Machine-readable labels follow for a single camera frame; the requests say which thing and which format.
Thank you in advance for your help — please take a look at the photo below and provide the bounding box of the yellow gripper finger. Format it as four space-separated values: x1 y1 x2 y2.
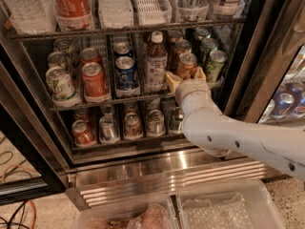
194 67 206 81
165 71 182 94

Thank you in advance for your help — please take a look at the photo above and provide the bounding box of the orange can front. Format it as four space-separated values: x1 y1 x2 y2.
175 52 197 79

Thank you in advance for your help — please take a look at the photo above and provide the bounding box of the orange can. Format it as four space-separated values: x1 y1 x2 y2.
171 39 192 72
166 30 183 52
175 52 197 79

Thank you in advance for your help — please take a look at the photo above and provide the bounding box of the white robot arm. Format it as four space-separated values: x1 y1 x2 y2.
165 70 305 181

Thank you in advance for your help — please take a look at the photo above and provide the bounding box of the orange can middle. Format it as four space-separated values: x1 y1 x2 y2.
171 39 192 72

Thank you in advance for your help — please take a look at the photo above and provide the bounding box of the green can bottom shelf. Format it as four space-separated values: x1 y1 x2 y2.
169 107 184 134

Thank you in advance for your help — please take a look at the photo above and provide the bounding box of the orange can back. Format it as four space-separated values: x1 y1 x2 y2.
166 30 183 52

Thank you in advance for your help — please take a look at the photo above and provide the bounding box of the blue Pepsi can front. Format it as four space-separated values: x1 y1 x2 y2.
115 56 139 91

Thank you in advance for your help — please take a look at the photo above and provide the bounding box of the blue pepsi can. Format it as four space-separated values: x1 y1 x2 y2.
113 42 132 59
115 56 139 91

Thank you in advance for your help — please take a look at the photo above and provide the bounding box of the white can bottom shelf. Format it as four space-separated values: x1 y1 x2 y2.
148 110 165 135

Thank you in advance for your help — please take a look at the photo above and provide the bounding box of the blue Pepsi can back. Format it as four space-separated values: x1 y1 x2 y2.
113 42 132 59

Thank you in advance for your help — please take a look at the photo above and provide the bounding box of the brown can bottom shelf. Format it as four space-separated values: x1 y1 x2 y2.
124 113 141 137

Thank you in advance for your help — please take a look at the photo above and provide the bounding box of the white empty shelf tray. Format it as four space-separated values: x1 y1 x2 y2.
133 0 172 26

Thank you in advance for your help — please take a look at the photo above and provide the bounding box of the red soda can front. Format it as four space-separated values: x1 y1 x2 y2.
82 62 108 97

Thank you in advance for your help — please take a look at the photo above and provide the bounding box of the red soda can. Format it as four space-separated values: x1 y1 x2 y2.
82 62 108 97
80 48 102 65

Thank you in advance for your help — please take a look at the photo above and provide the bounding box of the silver can bottom shelf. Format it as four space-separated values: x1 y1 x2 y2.
99 116 117 141

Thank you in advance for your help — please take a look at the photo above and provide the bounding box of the red soda can back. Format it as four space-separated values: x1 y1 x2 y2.
80 48 102 65

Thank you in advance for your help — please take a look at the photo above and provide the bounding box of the red can bottom shelf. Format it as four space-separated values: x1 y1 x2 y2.
71 120 95 145

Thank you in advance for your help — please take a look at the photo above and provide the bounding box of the white green can front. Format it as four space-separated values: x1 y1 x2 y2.
46 67 76 101

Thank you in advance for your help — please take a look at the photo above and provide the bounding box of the white green can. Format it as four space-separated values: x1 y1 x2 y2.
48 52 69 70
46 67 76 101
53 38 75 60

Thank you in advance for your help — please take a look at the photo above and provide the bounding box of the white green can back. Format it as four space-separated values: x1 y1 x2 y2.
53 38 75 60

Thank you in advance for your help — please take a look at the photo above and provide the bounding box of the white green can middle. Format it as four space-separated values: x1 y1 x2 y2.
48 52 69 70

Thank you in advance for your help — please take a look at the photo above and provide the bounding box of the brown tea bottle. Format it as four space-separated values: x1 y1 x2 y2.
145 31 168 91

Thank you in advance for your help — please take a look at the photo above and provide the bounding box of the red Coca-Cola bottle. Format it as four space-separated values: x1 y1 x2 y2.
55 0 92 24

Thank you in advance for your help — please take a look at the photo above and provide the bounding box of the left clear plastic bin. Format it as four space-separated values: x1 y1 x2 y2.
71 195 179 229

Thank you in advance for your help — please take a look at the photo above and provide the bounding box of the clear plastic bin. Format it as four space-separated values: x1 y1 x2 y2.
71 195 179 229
175 179 286 229

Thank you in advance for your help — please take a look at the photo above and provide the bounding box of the right clear plastic bin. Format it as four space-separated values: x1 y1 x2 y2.
175 179 286 229

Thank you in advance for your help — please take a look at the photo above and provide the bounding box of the clear water bottle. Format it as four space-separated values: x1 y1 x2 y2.
4 0 56 34

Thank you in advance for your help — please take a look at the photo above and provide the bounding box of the fridge door frame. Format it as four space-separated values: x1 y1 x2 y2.
218 0 305 122

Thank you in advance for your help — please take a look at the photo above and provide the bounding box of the orange cable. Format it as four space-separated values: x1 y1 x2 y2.
0 164 37 229

